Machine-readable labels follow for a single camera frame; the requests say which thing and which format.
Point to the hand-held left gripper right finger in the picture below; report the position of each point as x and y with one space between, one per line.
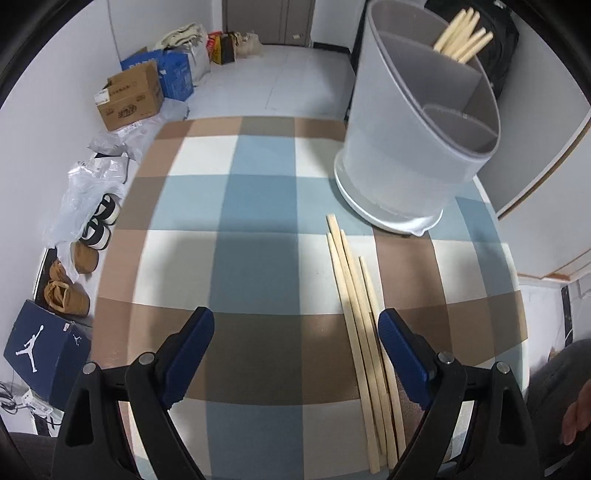
401 350

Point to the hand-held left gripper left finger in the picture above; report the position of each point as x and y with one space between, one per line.
194 341

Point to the wooden chopstick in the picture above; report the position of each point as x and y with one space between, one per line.
369 286
356 277
340 258
353 332

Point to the grey utensil holder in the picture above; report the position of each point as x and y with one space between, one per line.
406 138

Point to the bundle of chopsticks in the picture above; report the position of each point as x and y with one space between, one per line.
461 37

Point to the person's right hand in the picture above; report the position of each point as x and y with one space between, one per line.
576 422

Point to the brown shoe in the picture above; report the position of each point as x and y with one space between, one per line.
67 299
61 271
85 257

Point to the black white sneaker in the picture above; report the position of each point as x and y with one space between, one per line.
110 210
97 235

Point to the blue shoe box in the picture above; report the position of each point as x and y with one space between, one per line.
46 350

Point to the checked tablecloth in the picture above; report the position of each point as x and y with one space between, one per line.
258 207

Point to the white power strip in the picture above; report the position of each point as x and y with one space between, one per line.
34 402

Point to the dark panel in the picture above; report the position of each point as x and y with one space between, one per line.
577 314

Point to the crumpled clear plastic bag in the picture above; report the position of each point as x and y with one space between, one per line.
78 203

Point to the person's left leg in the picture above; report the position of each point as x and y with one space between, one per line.
23 457

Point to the grey plastic bag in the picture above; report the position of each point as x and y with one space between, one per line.
134 134

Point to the brown cardboard box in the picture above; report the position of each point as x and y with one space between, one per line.
131 97

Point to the blue carton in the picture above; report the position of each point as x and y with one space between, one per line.
178 74

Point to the red yellow bag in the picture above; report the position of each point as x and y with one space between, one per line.
220 48

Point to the beige bag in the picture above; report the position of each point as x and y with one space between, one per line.
247 45

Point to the cream tote bag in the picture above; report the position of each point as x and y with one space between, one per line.
182 36

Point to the black backpack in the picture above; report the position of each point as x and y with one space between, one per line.
504 46

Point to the grey door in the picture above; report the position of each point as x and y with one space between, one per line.
268 21

